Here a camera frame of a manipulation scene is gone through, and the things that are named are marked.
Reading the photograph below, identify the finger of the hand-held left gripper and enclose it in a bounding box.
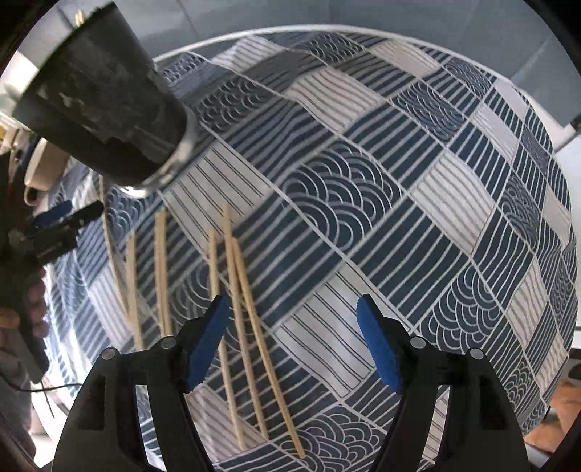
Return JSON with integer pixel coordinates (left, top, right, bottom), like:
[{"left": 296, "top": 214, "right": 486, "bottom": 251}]
[
  {"left": 33, "top": 200, "right": 74, "bottom": 230},
  {"left": 58, "top": 200, "right": 106, "bottom": 233}
]

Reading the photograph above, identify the thin black cable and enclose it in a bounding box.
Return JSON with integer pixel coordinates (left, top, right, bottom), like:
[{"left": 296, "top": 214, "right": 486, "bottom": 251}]
[{"left": 0, "top": 370, "right": 85, "bottom": 420}]

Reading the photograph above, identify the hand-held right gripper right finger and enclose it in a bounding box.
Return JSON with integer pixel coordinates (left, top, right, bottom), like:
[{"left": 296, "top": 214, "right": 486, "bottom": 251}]
[{"left": 355, "top": 293, "right": 532, "bottom": 472}]

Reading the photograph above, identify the person's left forearm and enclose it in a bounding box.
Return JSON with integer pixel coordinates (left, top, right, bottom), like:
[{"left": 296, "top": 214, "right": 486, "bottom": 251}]
[{"left": 0, "top": 338, "right": 34, "bottom": 455}]

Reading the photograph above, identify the wooden chopstick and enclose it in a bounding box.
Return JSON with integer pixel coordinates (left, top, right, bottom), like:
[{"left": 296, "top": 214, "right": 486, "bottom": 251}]
[
  {"left": 231, "top": 237, "right": 306, "bottom": 458},
  {"left": 222, "top": 203, "right": 270, "bottom": 437},
  {"left": 153, "top": 211, "right": 173, "bottom": 337},
  {"left": 125, "top": 233, "right": 145, "bottom": 351},
  {"left": 207, "top": 228, "right": 248, "bottom": 451}
]

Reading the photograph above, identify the dark metal cup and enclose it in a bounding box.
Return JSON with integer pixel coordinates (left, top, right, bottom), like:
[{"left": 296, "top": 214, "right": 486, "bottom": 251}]
[{"left": 11, "top": 2, "right": 198, "bottom": 199}]

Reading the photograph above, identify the blue white patterned tablecloth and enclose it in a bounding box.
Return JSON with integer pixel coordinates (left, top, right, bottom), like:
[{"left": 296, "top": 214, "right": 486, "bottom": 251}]
[{"left": 45, "top": 32, "right": 575, "bottom": 472}]

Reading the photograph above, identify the beige ceramic mug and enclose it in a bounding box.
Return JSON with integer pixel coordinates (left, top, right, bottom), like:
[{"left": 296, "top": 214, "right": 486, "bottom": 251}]
[{"left": 23, "top": 138, "right": 71, "bottom": 205}]

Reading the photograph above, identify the person's left hand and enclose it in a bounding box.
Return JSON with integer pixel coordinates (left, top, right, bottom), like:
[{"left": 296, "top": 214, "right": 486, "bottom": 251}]
[{"left": 0, "top": 268, "right": 50, "bottom": 340}]

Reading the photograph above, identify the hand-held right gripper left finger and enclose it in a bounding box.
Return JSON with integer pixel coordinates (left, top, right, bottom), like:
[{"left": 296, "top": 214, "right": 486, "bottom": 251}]
[{"left": 50, "top": 294, "right": 232, "bottom": 472}]

